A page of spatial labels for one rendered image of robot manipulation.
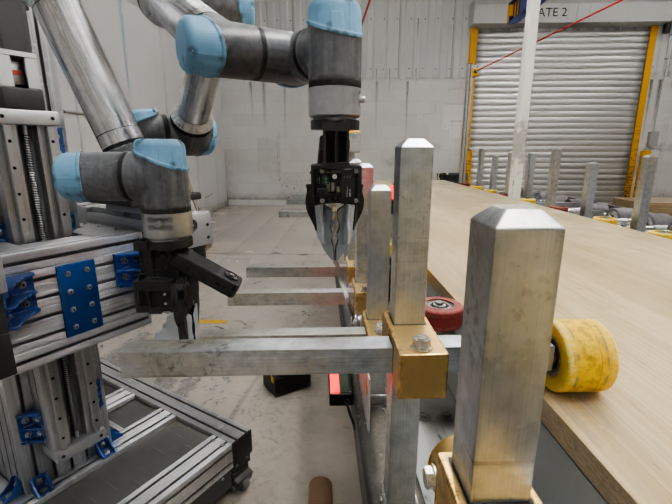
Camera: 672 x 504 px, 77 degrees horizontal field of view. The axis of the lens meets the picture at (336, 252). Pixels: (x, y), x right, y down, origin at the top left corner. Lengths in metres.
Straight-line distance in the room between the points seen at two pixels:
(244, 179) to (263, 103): 1.54
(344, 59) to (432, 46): 8.35
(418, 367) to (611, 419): 0.20
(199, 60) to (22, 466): 1.23
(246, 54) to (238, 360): 0.41
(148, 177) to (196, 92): 0.54
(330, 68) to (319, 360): 0.38
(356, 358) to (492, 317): 0.26
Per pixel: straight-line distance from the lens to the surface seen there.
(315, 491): 1.59
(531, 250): 0.23
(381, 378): 0.82
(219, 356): 0.47
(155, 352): 0.49
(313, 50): 0.63
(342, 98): 0.61
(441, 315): 0.71
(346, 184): 0.59
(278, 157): 8.78
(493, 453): 0.27
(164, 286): 0.72
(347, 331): 0.74
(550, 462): 0.68
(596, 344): 0.53
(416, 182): 0.46
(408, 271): 0.48
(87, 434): 1.51
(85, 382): 1.43
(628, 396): 0.59
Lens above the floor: 1.17
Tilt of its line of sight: 14 degrees down
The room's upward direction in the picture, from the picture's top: straight up
